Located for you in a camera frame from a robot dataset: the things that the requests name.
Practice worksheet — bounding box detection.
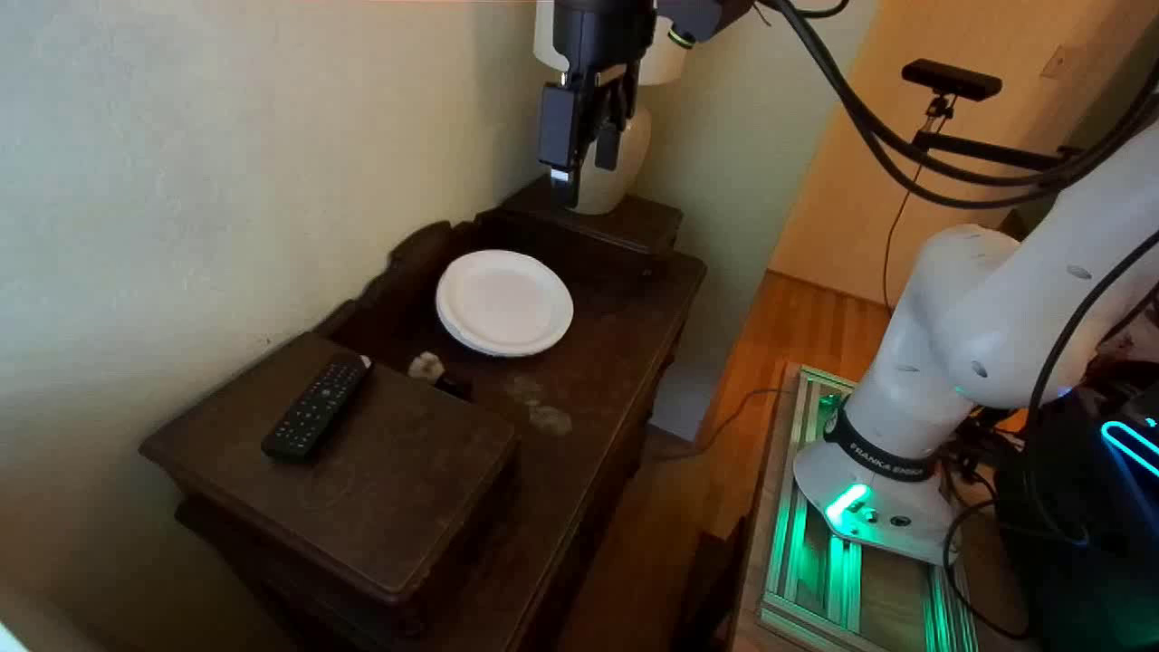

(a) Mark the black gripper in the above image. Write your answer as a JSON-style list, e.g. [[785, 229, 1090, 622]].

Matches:
[[531, 0, 664, 206]]

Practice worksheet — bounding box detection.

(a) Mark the black remote control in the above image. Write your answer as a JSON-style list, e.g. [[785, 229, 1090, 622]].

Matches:
[[257, 349, 376, 466]]

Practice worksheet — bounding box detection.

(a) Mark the cream ceramic lamp base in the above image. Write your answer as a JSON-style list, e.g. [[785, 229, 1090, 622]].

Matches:
[[566, 108, 657, 219]]

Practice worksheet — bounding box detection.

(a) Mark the dark wooden lamp riser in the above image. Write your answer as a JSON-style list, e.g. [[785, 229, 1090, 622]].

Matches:
[[496, 176, 687, 265]]

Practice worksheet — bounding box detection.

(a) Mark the white lampshade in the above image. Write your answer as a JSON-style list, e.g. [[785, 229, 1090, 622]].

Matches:
[[531, 0, 691, 90]]

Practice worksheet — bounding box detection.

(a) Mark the white round plate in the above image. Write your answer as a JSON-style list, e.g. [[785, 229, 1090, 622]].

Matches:
[[430, 245, 578, 361]]

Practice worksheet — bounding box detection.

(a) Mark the dark wooden dresser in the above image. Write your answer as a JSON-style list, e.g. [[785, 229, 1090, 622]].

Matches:
[[173, 213, 709, 652]]

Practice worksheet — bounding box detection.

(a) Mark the small grey round object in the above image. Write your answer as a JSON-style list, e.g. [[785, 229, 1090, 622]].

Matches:
[[407, 349, 448, 382]]

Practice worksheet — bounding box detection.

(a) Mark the dark wooden box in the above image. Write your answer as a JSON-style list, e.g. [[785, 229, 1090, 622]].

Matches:
[[136, 331, 525, 613]]

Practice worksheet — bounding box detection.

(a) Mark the robot mounting cart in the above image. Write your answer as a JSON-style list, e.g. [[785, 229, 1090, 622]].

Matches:
[[729, 360, 1047, 652]]

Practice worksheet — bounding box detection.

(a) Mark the black computer with neon light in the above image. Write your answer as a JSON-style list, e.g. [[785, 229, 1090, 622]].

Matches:
[[997, 381, 1159, 652]]

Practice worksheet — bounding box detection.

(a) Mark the thick black cable bundle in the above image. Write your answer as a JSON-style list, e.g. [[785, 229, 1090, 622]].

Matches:
[[756, 0, 1159, 213]]

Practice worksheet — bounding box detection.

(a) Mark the thin black floor cable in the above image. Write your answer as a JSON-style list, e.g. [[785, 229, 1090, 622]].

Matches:
[[648, 381, 788, 471]]

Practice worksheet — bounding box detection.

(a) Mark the black camera on stand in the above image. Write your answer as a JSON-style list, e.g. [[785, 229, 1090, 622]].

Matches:
[[897, 55, 1081, 175]]

